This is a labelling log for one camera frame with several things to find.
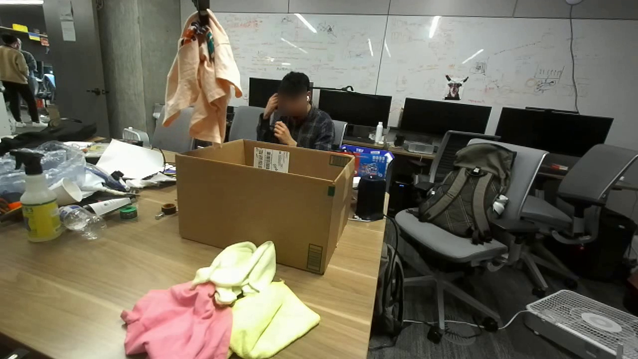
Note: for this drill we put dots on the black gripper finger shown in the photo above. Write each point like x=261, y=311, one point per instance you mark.
x=203, y=12

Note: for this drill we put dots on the peach cloth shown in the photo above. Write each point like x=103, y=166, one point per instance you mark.
x=202, y=85

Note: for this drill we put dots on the cardboard box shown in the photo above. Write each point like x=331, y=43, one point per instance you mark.
x=249, y=209

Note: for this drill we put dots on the white box fan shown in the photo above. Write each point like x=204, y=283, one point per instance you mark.
x=583, y=321

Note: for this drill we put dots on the black monitor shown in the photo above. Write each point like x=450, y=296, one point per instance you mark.
x=553, y=130
x=445, y=116
x=261, y=92
x=355, y=107

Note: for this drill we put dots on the grey office chair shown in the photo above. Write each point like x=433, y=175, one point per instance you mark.
x=588, y=184
x=448, y=242
x=244, y=123
x=174, y=132
x=448, y=149

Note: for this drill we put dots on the small white heater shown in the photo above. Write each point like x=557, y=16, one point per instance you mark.
x=135, y=135

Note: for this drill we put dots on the grey door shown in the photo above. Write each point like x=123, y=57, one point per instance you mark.
x=75, y=70

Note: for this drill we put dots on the person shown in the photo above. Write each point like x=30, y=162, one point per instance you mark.
x=304, y=127
x=14, y=70

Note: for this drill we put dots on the white paper sheet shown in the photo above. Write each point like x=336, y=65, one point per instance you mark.
x=130, y=159

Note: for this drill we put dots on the black bag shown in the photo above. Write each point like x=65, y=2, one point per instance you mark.
x=50, y=133

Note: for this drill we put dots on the brown tape roll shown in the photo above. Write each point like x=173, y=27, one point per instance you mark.
x=169, y=209

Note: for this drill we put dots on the clear plastic bag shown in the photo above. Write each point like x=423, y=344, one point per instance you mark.
x=60, y=162

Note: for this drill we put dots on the green tape roll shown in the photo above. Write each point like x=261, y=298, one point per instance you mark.
x=128, y=213

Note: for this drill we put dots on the small white bottle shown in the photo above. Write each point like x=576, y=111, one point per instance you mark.
x=379, y=133

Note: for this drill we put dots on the white tube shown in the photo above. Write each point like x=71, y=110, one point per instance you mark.
x=109, y=205

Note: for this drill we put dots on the white paper cup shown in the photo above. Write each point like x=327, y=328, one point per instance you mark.
x=67, y=191

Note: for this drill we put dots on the blue printed carton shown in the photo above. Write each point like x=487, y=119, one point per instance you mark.
x=371, y=160

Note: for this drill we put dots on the clear plastic bottle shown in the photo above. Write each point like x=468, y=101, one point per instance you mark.
x=82, y=219

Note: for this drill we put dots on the grey desk device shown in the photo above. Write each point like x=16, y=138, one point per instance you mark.
x=418, y=147

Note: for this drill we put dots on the white spray bottle yellow label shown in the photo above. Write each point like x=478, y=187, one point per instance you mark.
x=39, y=209

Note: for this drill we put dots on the pale yellow cloth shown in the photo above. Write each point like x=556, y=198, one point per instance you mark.
x=239, y=269

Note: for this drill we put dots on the animal picture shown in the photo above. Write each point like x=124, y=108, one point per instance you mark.
x=454, y=89

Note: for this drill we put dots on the whiteboard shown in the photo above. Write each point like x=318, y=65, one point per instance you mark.
x=498, y=55

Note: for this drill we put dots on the pink cloth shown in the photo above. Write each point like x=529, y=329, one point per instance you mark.
x=179, y=324

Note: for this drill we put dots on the bright yellow cloth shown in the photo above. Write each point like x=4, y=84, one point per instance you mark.
x=271, y=319

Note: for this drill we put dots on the olive backpack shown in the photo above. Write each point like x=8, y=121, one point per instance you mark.
x=463, y=199

